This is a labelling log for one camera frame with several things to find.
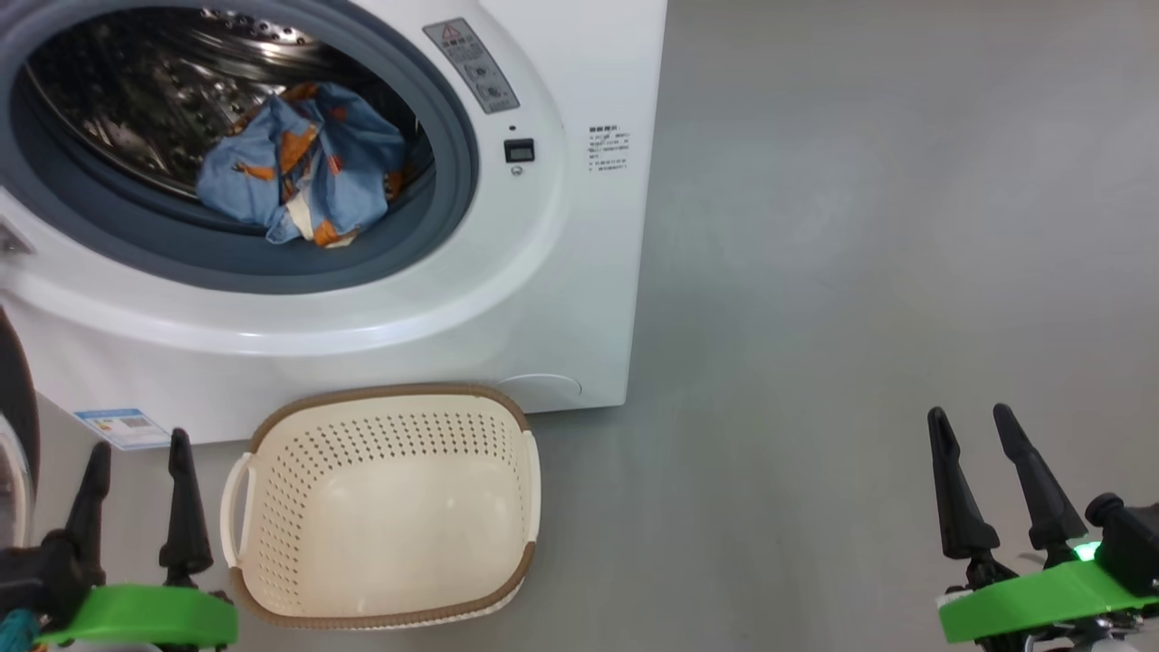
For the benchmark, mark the blue energy label sticker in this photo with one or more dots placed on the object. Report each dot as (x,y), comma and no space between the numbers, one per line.
(122,427)

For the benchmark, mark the black text instruction label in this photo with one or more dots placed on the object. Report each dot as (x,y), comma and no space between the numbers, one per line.
(608,148)

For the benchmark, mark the perforated steel washer drum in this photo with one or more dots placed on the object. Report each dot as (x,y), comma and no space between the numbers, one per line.
(127,100)

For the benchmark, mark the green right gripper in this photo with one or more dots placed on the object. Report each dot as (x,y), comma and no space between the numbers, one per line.
(1041,602)

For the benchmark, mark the white front-load washing machine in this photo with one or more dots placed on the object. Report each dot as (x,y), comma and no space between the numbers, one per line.
(561,272)

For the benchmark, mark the black round glass washer door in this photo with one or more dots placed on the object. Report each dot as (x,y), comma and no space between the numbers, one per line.
(16,407)

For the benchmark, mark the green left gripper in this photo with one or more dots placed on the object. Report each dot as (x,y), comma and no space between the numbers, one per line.
(145,616)

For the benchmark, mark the round white filter cover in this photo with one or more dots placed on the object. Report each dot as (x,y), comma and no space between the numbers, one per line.
(543,391)

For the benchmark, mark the cream perforated laundry basket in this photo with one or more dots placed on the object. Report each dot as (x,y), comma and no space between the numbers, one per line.
(398,534)

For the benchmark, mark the black door latch socket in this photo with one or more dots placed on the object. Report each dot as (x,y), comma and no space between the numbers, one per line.
(519,150)

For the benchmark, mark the grey warning sticker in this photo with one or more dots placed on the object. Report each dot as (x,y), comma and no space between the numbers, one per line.
(471,65)

